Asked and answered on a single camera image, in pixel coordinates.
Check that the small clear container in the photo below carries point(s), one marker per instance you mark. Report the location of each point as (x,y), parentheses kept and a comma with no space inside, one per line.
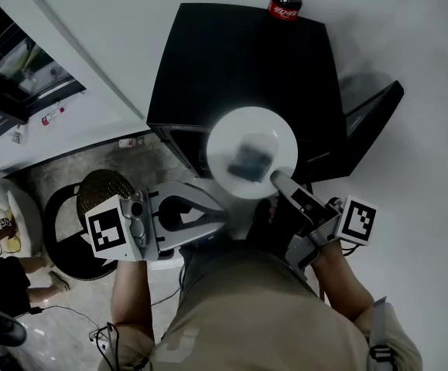
(18,137)

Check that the dark sponge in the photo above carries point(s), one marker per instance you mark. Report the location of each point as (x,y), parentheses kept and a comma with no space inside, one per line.
(252,157)

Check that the white round plate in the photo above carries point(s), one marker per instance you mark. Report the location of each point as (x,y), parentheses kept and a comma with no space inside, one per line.
(223,149)

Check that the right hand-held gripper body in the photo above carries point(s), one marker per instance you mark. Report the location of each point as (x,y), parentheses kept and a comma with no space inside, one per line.
(357,222)

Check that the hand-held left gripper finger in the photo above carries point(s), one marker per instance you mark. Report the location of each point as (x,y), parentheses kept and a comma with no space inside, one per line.
(192,193)
(192,234)

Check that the black framed window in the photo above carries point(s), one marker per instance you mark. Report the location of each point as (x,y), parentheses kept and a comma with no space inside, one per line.
(22,64)

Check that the person's left forearm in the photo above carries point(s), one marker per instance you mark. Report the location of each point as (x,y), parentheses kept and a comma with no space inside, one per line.
(130,296)

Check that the person's beige shirt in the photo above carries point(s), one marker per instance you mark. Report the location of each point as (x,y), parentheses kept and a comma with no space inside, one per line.
(254,315)

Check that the white flower cushion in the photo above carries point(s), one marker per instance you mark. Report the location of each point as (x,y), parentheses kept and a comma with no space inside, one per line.
(22,207)

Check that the person's right forearm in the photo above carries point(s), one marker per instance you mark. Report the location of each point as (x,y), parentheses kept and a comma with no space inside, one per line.
(343,280)

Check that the black mini fridge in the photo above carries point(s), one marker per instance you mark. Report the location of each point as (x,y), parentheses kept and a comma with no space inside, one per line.
(247,60)

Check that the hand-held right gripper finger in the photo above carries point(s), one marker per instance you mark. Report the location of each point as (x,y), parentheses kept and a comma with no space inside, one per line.
(285,182)

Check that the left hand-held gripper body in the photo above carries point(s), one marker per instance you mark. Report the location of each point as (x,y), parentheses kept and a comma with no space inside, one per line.
(107,230)

